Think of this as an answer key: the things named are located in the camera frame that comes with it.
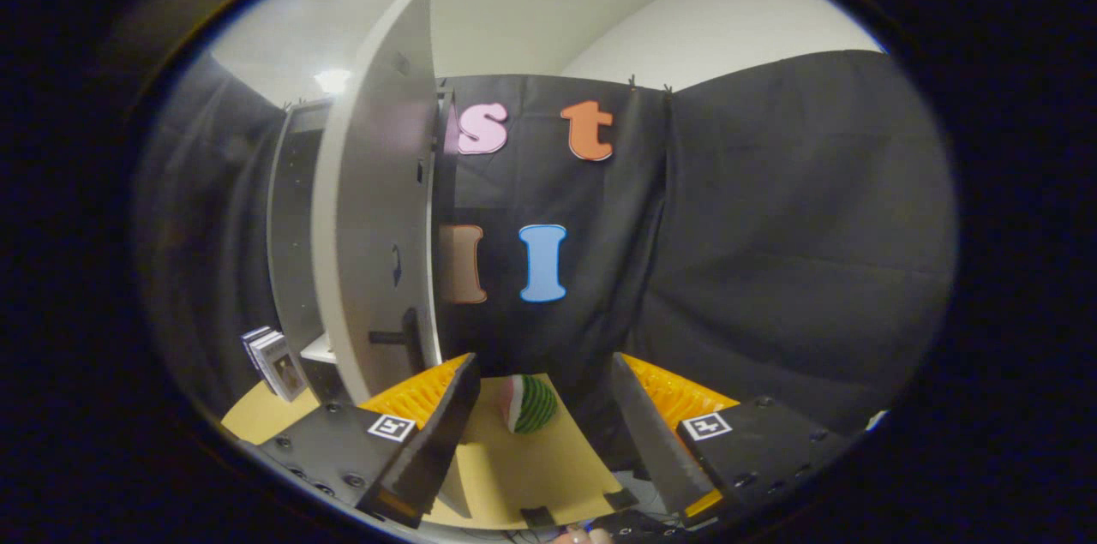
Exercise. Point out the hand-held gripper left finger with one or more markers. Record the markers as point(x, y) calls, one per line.
point(446, 433)

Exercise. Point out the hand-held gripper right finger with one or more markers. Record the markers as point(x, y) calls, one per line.
point(647, 433)

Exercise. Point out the white shoe cabinet door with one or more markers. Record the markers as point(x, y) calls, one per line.
point(377, 184)

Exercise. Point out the watermelon slice toy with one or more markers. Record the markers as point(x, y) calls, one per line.
point(533, 404)

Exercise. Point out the small upright book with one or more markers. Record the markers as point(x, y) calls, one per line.
point(287, 373)
point(264, 360)
point(254, 347)

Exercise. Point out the black backdrop cloth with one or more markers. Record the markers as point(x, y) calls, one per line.
point(771, 253)

